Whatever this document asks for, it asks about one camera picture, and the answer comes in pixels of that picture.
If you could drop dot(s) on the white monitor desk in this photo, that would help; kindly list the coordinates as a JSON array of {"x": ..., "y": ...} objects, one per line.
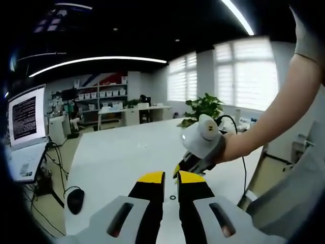
[{"x": 23, "y": 162}]

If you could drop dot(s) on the leafy green desk plant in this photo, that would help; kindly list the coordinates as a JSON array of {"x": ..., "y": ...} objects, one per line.
[{"x": 131, "y": 103}]

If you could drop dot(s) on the computer monitor with lit screen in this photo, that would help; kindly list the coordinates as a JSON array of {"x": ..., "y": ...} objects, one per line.
[{"x": 26, "y": 117}]

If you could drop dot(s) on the white storage shelving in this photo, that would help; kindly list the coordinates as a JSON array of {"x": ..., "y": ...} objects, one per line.
[{"x": 101, "y": 96}]

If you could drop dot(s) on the white cabinet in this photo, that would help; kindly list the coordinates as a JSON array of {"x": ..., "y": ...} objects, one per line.
[{"x": 59, "y": 128}]

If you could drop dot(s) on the small black monitor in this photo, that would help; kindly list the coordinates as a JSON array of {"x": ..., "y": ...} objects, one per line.
[{"x": 68, "y": 94}]

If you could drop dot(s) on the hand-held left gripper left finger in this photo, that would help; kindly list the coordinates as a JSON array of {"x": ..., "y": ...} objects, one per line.
[{"x": 109, "y": 223}]

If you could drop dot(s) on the window with white blinds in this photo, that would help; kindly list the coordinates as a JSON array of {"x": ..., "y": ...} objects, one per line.
[{"x": 248, "y": 81}]

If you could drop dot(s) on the potted green plant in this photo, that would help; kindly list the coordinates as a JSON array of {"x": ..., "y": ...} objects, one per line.
[{"x": 205, "y": 106}]

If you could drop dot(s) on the long white desk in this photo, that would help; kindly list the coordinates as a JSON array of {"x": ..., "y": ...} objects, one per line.
[{"x": 134, "y": 114}]

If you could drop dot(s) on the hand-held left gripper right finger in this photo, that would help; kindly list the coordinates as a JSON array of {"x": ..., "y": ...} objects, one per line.
[{"x": 203, "y": 223}]

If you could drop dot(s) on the curved ceiling light strip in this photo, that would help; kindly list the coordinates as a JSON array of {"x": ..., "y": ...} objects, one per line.
[{"x": 101, "y": 59}]

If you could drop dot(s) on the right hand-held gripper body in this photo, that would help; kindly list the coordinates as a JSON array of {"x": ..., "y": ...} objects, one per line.
[{"x": 198, "y": 138}]

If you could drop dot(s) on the long ceiling light strip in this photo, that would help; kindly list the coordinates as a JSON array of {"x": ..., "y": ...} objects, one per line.
[{"x": 240, "y": 17}]

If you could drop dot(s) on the person's grey shirt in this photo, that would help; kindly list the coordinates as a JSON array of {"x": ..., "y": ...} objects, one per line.
[{"x": 292, "y": 193}]

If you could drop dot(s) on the black computer mouse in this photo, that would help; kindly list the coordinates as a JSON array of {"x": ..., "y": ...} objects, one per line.
[{"x": 75, "y": 202}]

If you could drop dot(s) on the row of white storage bins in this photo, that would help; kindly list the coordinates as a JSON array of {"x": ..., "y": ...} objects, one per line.
[{"x": 101, "y": 94}]

